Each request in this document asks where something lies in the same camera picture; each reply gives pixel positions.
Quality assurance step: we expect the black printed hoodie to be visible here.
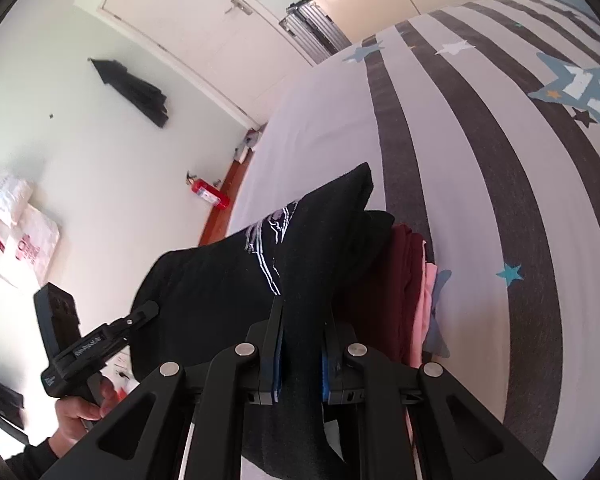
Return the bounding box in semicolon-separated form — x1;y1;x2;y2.
130;164;392;479

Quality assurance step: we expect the person's left hand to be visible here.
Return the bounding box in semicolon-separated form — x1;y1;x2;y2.
48;377;119;458

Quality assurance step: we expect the red fire extinguisher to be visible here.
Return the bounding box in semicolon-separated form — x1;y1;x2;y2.
186;172;230;210

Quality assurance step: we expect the white plastic bag red print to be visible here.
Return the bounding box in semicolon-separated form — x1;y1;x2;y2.
0;174;60;289

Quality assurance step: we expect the pink folded garment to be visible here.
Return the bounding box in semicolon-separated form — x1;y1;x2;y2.
408;262;438;368

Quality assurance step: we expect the dark red folded garment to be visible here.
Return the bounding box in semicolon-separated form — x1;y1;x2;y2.
376;224;427;366

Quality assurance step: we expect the white door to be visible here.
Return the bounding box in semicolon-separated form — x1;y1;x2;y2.
74;0;313;128

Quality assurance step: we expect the striped grey white bedsheet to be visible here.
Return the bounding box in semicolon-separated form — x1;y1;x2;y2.
228;0;600;479

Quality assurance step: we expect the silver suitcase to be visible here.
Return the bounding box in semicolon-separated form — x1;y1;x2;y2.
278;0;351;64

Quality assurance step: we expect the black garment hanging on wall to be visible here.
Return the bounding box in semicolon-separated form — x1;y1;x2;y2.
88;58;169;128

